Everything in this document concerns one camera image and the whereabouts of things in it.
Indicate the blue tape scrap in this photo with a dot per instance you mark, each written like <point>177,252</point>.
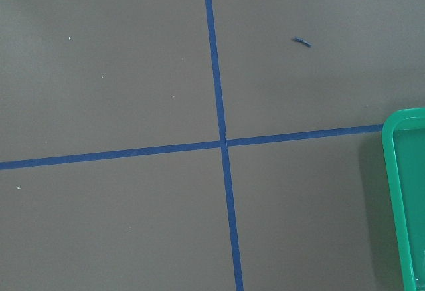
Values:
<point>302,41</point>

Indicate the green plastic tray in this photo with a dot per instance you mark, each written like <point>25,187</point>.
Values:
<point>403,145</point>

